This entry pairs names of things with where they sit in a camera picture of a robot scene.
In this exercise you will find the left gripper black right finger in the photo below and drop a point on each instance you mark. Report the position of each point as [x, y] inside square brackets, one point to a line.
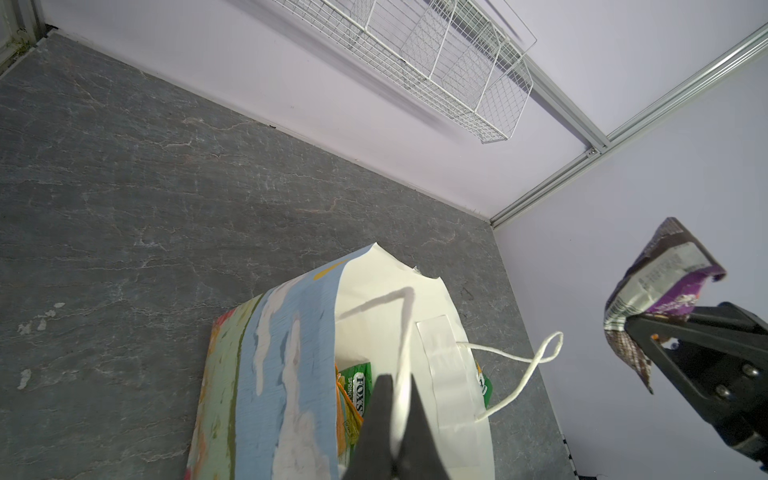
[418, 458]

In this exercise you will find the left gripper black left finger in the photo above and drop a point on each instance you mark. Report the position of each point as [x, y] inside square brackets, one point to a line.
[373, 459]

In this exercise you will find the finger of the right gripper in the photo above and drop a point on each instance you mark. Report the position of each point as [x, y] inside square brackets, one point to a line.
[717, 360]

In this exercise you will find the orange Fox's candy bag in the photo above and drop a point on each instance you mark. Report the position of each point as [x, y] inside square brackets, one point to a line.
[348, 422]

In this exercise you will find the green snack bag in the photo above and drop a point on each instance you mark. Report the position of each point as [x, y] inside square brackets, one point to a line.
[359, 385]

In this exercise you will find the purple M&M's packet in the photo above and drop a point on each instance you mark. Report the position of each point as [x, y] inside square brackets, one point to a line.
[665, 280]

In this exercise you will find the paper bag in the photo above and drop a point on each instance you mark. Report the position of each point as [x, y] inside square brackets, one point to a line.
[289, 375]

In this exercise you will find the yellow green Fox's bag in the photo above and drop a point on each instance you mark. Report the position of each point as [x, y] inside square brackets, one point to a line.
[485, 385]

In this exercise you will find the white wire basket, long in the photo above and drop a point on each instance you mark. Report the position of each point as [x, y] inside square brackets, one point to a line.
[451, 56]

